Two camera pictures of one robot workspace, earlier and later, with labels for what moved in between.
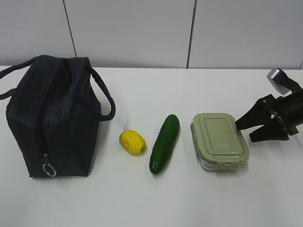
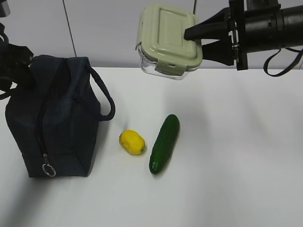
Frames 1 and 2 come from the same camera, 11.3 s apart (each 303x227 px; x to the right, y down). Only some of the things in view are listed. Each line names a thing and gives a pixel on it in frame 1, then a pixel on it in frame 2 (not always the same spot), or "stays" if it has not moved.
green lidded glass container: (219, 143) → (164, 51)
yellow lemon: (132, 142) stays
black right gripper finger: (258, 115) → (217, 28)
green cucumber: (164, 144) stays
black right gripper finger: (269, 132) → (221, 50)
